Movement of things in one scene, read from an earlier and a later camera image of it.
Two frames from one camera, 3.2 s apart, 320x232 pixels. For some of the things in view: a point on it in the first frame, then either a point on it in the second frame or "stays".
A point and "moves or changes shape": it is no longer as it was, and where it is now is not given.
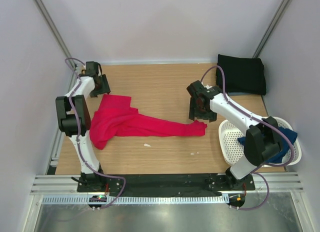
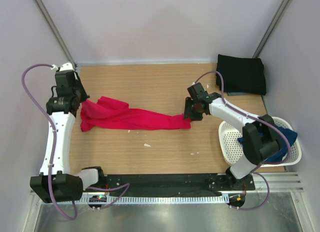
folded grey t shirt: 238,93 stays
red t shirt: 113,117 moves or changes shape
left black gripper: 104,89 → 84,96
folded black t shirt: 242,75 stays
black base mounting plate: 120,183 stays
